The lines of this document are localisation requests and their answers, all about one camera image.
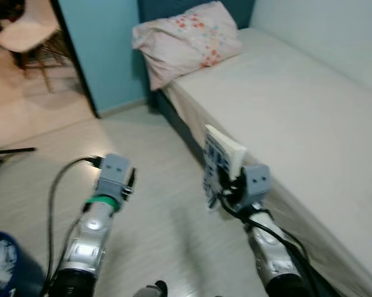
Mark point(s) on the white blue printed box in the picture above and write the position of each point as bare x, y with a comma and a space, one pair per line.
226, 151

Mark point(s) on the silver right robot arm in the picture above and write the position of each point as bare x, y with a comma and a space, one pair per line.
272, 260

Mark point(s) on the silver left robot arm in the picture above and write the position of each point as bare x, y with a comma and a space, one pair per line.
87, 241

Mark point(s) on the cream bed mattress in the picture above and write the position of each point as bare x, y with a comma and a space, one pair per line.
297, 124

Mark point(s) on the black tripod stand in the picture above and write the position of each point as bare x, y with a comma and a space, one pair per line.
16, 150

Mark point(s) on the blue trash bin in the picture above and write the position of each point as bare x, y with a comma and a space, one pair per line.
33, 275

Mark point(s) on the black door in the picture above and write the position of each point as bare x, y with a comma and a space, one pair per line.
76, 62

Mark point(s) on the white plastic bin liner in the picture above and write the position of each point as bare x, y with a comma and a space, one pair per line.
2, 263

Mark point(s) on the pink patterned pillow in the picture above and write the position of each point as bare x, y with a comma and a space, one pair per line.
186, 43

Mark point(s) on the white plastic chair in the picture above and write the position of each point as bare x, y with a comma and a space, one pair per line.
28, 28

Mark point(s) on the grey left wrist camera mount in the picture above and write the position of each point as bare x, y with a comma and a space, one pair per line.
114, 173

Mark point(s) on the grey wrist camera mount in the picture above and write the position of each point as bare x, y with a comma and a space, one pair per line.
114, 173
257, 184

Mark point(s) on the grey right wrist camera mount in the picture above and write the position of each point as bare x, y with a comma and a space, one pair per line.
257, 184

